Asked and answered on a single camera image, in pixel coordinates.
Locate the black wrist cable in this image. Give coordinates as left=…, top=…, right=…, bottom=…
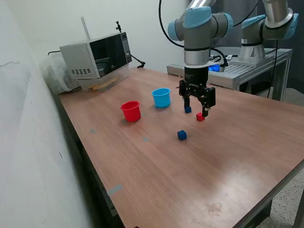
left=158, top=0, right=261, bottom=68

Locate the grey metal robot base table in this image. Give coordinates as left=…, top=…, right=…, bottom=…
left=166, top=46, right=293, bottom=102

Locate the black hanging cable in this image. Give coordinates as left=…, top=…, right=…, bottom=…
left=266, top=40, right=280, bottom=98

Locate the dark metal table frame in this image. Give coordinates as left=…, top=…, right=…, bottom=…
left=231, top=160, right=304, bottom=228

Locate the grey metal table bracket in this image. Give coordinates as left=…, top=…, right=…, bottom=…
left=104, top=190, right=119, bottom=217

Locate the thin white rod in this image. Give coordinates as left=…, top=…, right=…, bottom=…
left=80, top=16, right=92, bottom=40

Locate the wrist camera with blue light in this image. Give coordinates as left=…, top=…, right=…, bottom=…
left=208, top=60, right=227, bottom=73

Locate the pale wooden stick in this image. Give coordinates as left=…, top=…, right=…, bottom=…
left=88, top=78, right=118, bottom=92

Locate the blue plastic cup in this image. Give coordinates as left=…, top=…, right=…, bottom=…
left=151, top=87, right=171, bottom=109

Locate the silver microwave oven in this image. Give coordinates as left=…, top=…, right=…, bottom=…
left=59, top=32, right=133, bottom=80

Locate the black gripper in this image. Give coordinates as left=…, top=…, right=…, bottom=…
left=178, top=66, right=217, bottom=118

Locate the grey translucent plastic bag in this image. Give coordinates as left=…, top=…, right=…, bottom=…
left=39, top=53, right=81, bottom=95

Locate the red plastic cup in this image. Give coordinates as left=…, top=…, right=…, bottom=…
left=120, top=100, right=142, bottom=123

